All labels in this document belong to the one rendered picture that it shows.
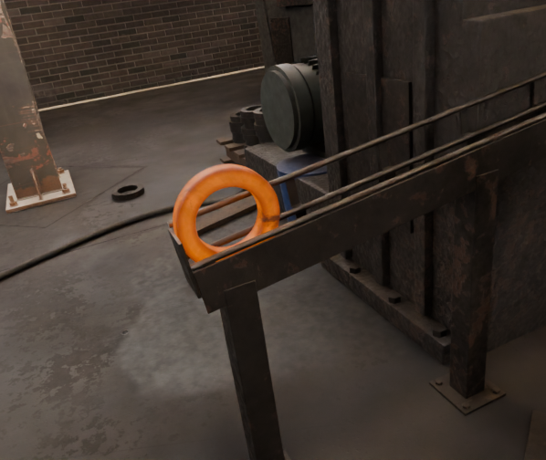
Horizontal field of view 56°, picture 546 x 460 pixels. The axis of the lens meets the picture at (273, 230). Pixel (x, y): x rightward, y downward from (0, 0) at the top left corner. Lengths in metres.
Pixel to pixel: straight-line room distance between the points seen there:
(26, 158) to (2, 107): 0.31
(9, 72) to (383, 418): 2.67
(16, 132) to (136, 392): 2.10
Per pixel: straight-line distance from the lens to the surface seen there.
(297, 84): 2.19
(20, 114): 3.31
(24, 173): 3.38
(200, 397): 1.49
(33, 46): 6.84
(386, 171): 1.05
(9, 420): 1.68
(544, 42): 1.33
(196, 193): 0.83
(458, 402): 1.41
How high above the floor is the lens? 0.98
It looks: 25 degrees down
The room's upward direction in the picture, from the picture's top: 8 degrees counter-clockwise
